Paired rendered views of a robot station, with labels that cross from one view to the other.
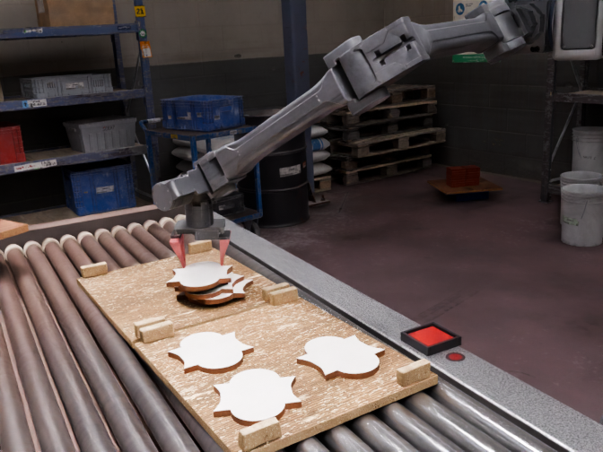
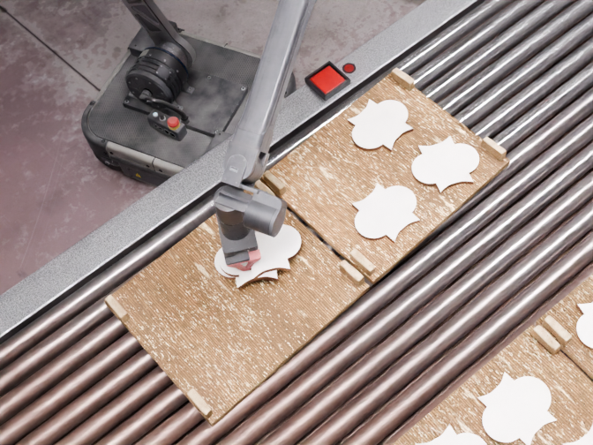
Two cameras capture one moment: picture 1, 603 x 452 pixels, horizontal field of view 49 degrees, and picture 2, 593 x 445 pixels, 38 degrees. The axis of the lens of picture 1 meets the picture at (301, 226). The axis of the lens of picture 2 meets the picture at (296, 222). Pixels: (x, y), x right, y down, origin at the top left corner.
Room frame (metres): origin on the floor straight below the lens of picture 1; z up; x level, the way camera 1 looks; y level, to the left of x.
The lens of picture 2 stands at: (1.25, 1.05, 2.51)
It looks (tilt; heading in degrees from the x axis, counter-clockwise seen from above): 60 degrees down; 267
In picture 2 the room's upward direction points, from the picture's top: 9 degrees counter-clockwise
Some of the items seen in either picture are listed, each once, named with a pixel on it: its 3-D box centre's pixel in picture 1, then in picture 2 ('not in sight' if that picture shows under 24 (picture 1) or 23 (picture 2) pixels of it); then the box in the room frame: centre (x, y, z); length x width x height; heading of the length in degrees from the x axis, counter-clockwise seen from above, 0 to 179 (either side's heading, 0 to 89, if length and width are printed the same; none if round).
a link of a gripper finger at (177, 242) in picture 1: (189, 247); (242, 252); (1.32, 0.24, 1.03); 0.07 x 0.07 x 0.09; 2
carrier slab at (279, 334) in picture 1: (275, 361); (384, 170); (0.99, 0.06, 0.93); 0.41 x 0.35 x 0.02; 31
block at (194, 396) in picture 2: (94, 270); (199, 403); (1.45, 0.49, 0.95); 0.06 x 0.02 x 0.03; 121
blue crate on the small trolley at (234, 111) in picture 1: (203, 112); not in sight; (4.71, 0.66, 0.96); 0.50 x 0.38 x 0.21; 49
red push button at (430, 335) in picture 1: (430, 339); (327, 80); (1.06, -0.22, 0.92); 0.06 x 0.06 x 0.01; 28
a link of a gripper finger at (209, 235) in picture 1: (214, 247); not in sight; (1.32, 0.19, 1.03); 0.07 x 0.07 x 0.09; 2
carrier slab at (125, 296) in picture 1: (179, 289); (236, 295); (1.35, 0.27, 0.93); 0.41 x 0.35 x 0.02; 31
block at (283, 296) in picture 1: (284, 296); (273, 182); (1.23, 0.04, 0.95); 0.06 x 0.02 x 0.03; 121
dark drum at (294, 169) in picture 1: (271, 166); not in sight; (5.26, 0.22, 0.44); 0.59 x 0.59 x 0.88
